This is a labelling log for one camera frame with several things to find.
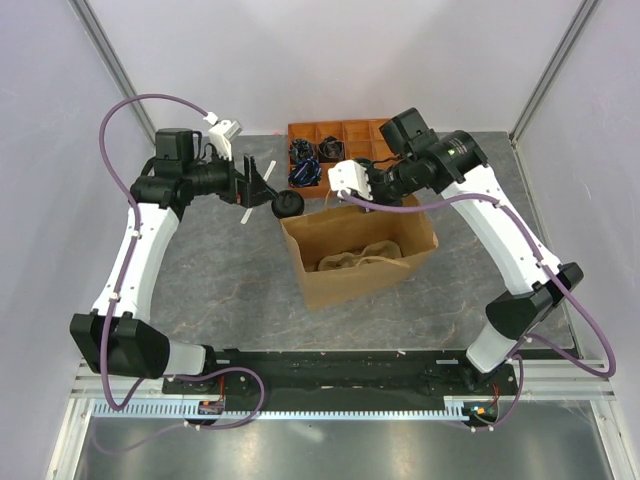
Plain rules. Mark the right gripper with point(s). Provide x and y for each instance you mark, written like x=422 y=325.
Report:
x=375 y=195

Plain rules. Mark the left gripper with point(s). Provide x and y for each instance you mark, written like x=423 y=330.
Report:
x=250 y=188

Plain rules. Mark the white straw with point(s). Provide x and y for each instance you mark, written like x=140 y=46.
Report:
x=253 y=188

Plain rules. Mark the black cup lid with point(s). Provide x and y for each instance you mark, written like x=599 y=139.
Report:
x=288 y=203

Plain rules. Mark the cardboard cup carrier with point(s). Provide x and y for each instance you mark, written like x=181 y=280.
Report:
x=387 y=252

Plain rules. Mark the brown paper bag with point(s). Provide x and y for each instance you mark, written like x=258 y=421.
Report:
x=313 y=236

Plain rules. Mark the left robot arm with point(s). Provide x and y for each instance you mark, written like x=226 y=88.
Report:
x=115 y=336

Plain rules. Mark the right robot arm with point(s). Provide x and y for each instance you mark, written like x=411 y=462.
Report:
x=456 y=168

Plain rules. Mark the blue striped rolled tie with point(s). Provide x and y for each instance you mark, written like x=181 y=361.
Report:
x=306 y=173

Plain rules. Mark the orange compartment tray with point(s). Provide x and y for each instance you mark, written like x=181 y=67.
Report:
x=362 y=139

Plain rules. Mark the dark patterned rolled tie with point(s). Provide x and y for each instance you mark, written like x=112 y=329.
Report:
x=301 y=150

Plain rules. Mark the black brown rolled tie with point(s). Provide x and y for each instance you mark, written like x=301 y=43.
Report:
x=331 y=149

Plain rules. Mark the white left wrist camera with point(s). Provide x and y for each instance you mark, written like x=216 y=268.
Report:
x=221 y=134

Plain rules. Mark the slotted cable duct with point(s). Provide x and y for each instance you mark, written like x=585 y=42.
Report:
x=453 y=410

